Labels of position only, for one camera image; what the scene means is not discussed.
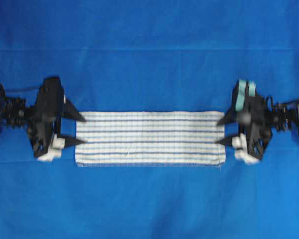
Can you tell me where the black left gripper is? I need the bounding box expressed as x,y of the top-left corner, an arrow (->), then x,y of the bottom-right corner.
27,76 -> 86,162

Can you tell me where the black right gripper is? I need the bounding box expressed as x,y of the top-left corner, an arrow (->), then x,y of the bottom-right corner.
214,79 -> 273,164

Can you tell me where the blue striped white towel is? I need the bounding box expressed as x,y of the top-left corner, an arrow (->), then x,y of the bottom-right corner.
75,111 -> 226,167

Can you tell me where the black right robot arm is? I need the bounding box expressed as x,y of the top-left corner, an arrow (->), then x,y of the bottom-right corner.
216,79 -> 299,164

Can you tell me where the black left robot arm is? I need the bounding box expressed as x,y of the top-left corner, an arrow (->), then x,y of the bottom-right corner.
0,76 -> 86,162

